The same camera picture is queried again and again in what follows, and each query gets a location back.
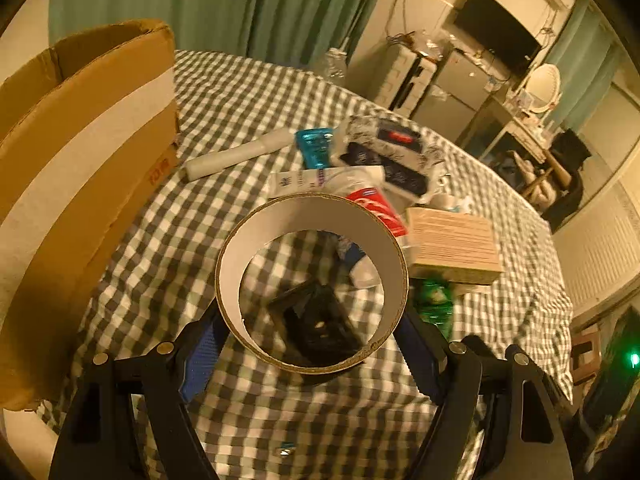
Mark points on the white dressing table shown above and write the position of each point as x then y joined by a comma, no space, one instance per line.
498,131

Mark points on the black wall television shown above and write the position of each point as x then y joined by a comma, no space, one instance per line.
496,29

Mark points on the large teal curtain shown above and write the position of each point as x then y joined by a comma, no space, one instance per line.
286,32

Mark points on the white oval vanity mirror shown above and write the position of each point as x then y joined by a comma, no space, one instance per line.
543,85

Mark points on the teal window curtain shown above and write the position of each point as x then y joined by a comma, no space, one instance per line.
587,55

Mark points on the white paper roll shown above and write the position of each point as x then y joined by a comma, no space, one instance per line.
214,162

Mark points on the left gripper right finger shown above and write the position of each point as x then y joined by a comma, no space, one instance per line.
523,438

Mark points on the wooden block box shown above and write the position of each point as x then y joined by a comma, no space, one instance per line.
459,248

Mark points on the white suitcase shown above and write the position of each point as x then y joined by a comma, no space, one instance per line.
401,79

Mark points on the green packet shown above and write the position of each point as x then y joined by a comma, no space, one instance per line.
433,302

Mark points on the clear water jug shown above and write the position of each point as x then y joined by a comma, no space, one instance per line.
331,66

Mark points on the black white patterned pouch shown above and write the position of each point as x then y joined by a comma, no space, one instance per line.
413,167

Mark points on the brown cardboard box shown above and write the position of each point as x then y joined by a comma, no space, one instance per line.
88,132

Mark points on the white tube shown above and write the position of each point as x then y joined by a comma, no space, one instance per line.
346,181

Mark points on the brown tape roll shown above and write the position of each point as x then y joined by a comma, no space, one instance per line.
314,324

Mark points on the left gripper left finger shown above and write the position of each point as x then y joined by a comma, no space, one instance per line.
99,436

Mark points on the grey mini fridge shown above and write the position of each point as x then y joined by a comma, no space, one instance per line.
456,92

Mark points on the black chair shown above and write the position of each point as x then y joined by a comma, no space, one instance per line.
566,157

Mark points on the teal blue packet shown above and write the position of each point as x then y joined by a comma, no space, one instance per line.
314,145

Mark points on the checkered grey white cloth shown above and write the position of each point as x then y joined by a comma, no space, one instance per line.
254,420

